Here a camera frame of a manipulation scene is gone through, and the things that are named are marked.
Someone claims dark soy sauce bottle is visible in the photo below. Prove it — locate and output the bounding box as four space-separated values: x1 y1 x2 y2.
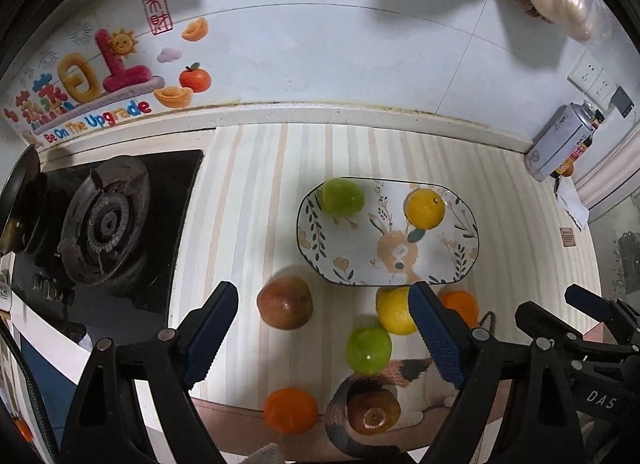
552 111 606 177

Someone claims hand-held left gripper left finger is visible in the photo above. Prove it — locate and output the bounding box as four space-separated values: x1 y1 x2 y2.
59 280 240 464

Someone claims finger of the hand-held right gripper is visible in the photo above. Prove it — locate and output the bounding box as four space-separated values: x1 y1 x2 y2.
515 300 608 352
564 284 640 340

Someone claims white folded cloth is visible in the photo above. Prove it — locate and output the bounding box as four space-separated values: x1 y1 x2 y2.
554 176 591 231

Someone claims black frying pan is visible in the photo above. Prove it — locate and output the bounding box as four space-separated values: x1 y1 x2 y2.
0 144 41 255

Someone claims colourful wall sticker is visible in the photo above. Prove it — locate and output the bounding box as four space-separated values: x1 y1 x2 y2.
0 0 213 147

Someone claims black plug-in charger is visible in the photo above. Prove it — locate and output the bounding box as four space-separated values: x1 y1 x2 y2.
610 86 635 119

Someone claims silver spray can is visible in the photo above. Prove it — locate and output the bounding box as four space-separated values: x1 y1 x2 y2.
525 100 598 182

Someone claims orange tangerine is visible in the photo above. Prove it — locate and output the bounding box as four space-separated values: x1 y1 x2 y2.
440 290 480 329
263 388 319 435

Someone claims white wall socket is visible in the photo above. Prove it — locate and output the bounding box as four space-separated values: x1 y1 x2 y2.
592 69 618 105
567 51 601 90

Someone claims oval rabbit print plate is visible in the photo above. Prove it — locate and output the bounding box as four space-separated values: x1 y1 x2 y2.
296 177 481 287

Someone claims green apple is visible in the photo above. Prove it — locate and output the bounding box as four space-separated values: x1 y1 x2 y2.
320 178 364 217
346 327 393 375

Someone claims striped cat print tablecloth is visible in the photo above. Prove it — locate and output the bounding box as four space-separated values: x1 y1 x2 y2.
167 121 606 462

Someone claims black glass gas stove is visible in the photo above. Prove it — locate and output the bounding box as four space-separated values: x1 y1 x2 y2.
10 149 205 330

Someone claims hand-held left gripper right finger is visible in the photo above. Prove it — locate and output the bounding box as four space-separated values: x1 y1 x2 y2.
407 280 588 464

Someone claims reddish brown apple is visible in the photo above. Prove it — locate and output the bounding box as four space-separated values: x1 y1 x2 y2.
347 389 401 436
256 276 314 331

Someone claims round gas burner grate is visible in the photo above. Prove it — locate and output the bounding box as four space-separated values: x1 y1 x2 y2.
57 156 151 287

